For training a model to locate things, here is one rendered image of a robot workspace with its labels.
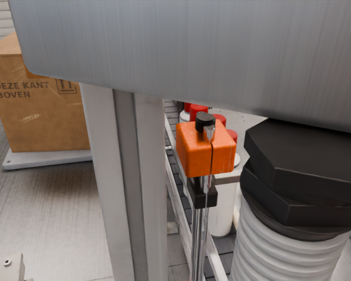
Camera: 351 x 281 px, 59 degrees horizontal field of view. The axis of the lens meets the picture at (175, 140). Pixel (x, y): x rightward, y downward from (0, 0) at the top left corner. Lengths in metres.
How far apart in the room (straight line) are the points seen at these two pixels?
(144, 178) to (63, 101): 0.63
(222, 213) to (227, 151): 0.30
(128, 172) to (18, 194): 0.63
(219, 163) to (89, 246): 0.45
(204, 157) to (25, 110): 0.67
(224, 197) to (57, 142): 0.52
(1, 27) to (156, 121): 4.47
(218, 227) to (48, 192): 0.43
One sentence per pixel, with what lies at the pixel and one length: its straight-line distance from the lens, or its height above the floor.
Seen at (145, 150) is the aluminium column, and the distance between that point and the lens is 0.19.
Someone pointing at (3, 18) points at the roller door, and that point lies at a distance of 4.60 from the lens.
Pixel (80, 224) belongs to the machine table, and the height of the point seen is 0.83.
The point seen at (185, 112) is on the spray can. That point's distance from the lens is 0.61.
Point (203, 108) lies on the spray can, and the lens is 0.55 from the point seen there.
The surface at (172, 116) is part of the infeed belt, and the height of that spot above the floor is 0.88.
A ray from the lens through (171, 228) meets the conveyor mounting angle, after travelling 0.66.
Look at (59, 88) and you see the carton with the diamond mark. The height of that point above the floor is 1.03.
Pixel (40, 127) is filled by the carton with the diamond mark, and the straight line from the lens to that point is 0.88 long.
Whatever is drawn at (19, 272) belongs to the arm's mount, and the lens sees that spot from 0.56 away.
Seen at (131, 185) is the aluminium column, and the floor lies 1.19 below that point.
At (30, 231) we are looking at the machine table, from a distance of 0.73.
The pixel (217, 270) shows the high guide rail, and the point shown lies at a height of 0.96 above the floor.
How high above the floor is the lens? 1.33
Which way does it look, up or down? 32 degrees down
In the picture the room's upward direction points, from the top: straight up
